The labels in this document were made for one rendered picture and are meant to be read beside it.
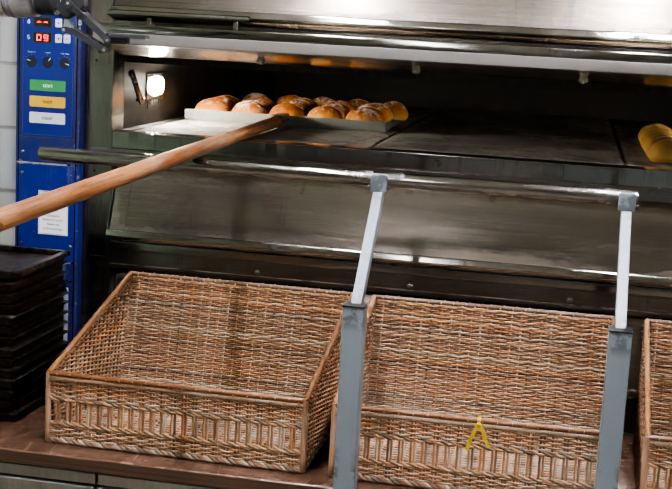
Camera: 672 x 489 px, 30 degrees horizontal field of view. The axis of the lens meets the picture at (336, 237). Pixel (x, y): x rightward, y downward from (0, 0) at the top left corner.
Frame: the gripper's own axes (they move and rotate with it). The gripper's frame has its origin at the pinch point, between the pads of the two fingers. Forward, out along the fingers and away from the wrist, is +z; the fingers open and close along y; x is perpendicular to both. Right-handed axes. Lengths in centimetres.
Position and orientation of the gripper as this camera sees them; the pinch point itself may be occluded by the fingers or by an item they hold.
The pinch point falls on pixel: (142, 0)
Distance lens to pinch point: 239.8
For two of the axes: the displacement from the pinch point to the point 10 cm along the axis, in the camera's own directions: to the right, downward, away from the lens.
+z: 9.8, 0.8, -1.7
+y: -0.5, 9.8, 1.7
